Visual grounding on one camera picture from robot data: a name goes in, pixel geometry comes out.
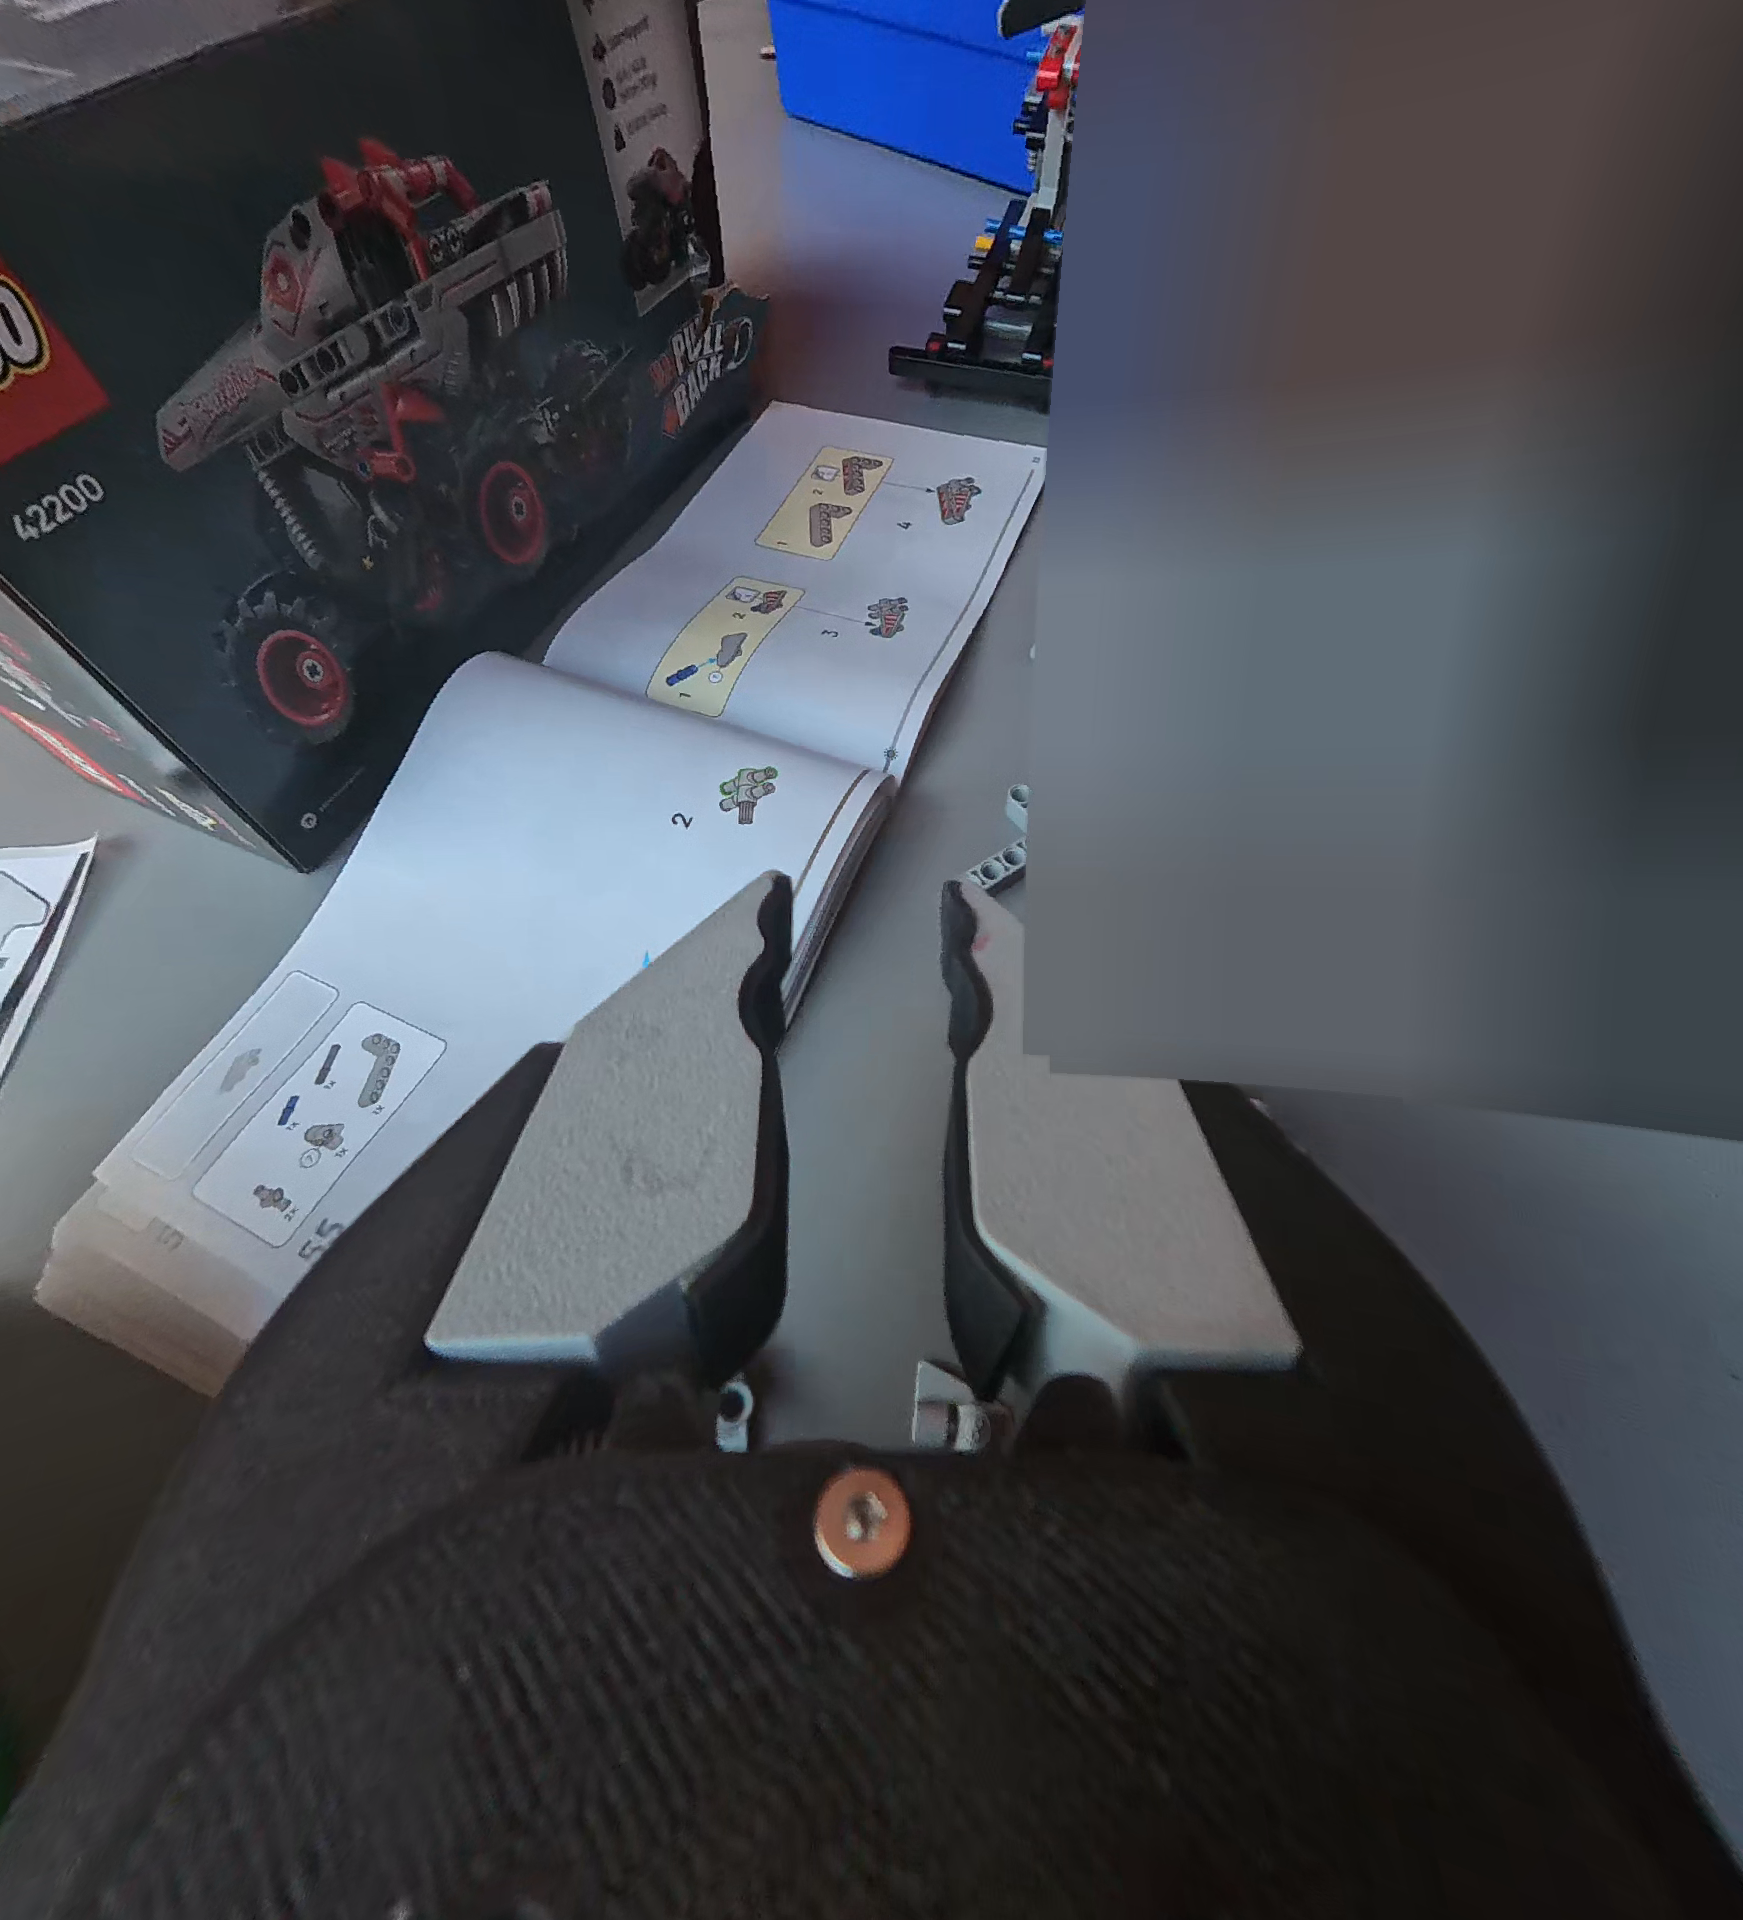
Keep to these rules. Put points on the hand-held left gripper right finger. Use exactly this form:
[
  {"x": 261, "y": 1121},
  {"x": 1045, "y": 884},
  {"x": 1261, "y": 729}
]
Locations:
[{"x": 1098, "y": 1215}]

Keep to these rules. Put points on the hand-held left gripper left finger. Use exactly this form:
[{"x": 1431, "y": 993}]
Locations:
[{"x": 616, "y": 1186}]

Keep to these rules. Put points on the open lego instruction booklet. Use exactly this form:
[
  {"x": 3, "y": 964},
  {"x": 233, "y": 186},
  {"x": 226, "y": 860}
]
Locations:
[{"x": 543, "y": 841}]

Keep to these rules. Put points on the grey L-shaped lego beam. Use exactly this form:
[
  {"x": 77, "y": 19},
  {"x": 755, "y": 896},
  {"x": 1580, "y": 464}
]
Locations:
[{"x": 997, "y": 871}]

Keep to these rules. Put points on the black lego chassis assembly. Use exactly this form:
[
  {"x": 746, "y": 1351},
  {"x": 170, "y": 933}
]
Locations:
[{"x": 1014, "y": 299}]

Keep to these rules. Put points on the dark lego set box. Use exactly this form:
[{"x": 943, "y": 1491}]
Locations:
[{"x": 360, "y": 223}]

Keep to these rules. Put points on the blue box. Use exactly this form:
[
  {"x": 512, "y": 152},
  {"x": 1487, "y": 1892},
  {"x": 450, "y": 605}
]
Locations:
[{"x": 888, "y": 74}]

